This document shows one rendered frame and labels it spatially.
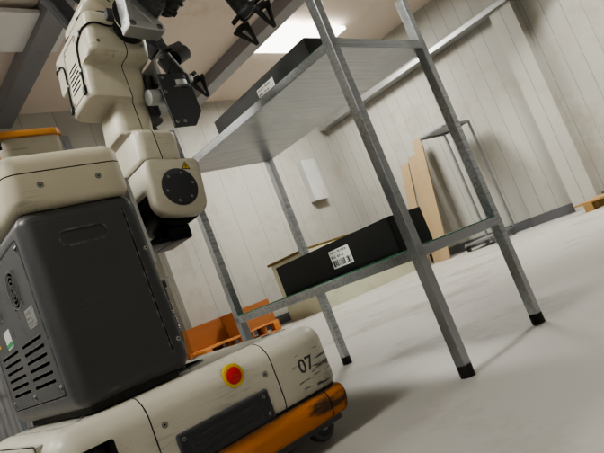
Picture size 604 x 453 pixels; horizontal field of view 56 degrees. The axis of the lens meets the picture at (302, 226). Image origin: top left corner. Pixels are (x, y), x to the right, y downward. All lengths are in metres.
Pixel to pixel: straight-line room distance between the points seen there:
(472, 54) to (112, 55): 6.97
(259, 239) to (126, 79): 6.61
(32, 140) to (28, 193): 0.26
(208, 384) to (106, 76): 0.87
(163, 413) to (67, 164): 0.54
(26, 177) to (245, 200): 7.10
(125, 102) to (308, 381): 0.88
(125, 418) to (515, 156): 7.27
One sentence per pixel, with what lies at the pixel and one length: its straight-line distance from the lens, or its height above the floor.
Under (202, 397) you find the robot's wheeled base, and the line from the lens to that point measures 1.21.
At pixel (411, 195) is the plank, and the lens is 8.52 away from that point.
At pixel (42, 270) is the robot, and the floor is 0.57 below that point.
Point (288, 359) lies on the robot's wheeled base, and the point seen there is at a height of 0.22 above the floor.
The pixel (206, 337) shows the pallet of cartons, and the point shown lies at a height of 0.24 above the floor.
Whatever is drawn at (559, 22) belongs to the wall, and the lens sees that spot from 7.81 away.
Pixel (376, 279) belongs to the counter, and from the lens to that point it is 7.72.
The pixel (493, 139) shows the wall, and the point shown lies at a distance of 8.15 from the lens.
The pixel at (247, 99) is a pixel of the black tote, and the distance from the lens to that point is 2.03.
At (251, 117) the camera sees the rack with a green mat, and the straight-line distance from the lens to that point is 1.84.
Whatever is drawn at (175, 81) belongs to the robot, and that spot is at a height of 1.02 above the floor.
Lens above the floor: 0.36
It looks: 6 degrees up
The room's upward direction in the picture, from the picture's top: 21 degrees counter-clockwise
